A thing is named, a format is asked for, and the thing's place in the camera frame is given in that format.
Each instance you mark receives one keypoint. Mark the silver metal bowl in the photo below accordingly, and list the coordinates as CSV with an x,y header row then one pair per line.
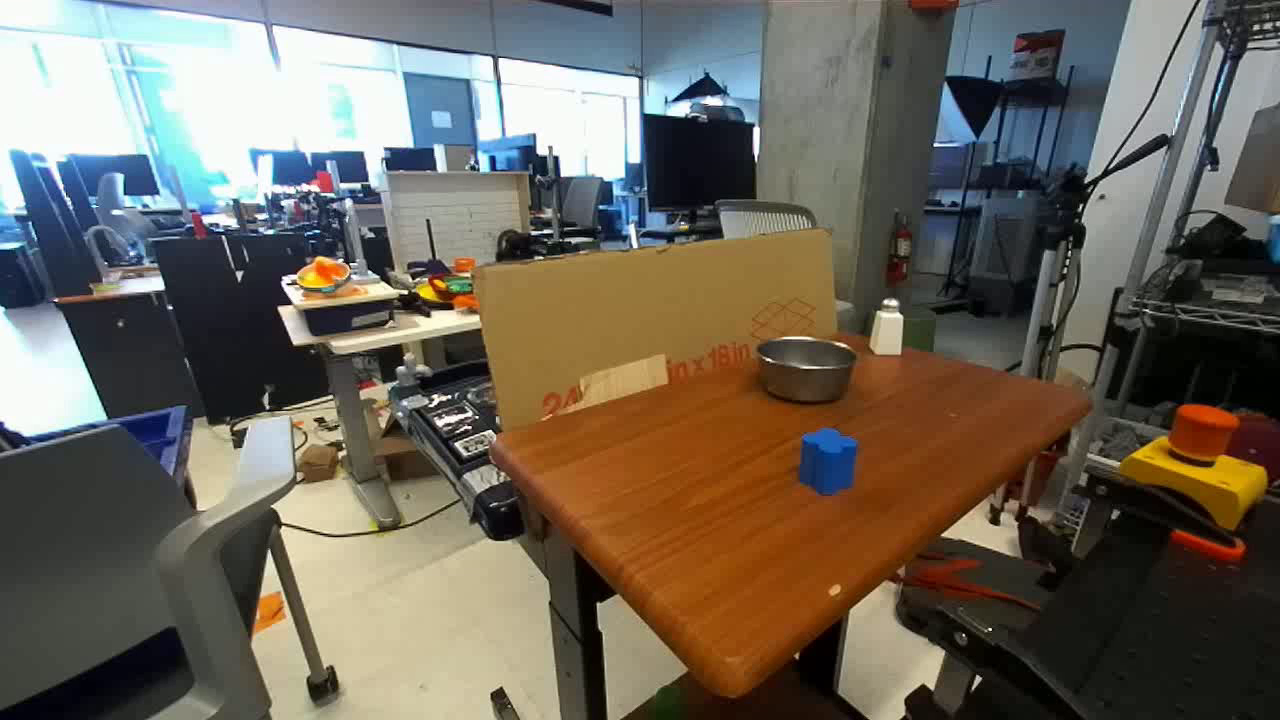
x,y
807,372

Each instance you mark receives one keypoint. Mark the white salt cellar silver lid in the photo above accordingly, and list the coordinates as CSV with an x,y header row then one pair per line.
x,y
886,329

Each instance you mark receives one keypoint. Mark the brown cardboard sheet red print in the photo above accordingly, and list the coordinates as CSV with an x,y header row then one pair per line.
x,y
624,305

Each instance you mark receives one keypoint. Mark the black tray with gadgets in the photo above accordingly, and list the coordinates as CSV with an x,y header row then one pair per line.
x,y
461,434

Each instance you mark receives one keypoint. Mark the black monitor screen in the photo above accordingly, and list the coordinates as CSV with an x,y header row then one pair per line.
x,y
698,161

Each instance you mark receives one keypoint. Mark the colourful toy pile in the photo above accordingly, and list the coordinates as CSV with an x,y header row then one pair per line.
x,y
446,286

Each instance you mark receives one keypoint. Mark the blue cube block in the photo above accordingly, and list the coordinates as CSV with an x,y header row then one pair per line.
x,y
828,461

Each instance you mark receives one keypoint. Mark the white panel board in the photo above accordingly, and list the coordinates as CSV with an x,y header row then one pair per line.
x,y
454,213

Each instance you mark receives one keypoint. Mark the black table leg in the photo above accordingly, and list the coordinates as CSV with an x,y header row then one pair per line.
x,y
572,626

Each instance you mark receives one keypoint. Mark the white side table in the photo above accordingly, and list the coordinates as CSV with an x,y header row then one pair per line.
x,y
362,343

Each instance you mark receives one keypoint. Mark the red fire extinguisher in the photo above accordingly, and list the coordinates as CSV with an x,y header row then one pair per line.
x,y
900,256

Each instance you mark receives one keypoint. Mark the concrete pillar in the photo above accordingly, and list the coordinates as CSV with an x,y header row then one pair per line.
x,y
847,146

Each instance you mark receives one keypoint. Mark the black bin with orange item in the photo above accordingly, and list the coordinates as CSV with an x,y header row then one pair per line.
x,y
340,305

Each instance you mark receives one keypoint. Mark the black desk cabinet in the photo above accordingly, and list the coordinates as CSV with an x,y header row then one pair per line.
x,y
224,323

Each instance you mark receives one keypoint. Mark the orange floor tape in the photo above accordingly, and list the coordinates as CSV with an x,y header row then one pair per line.
x,y
269,613

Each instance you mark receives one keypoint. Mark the black equipment shelf rack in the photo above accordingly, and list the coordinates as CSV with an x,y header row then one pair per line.
x,y
1192,334

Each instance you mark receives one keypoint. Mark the yellow emergency stop orange button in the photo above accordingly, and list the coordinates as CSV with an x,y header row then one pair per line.
x,y
1192,475

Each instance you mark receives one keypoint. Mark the grey office chair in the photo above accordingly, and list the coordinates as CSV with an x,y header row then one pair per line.
x,y
95,560

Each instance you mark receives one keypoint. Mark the camera tripod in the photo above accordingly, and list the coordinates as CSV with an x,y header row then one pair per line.
x,y
1053,286

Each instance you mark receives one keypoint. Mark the red wall sign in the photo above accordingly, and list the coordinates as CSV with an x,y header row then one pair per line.
x,y
1036,59

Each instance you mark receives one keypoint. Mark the black machine frame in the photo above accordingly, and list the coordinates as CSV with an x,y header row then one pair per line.
x,y
1144,626

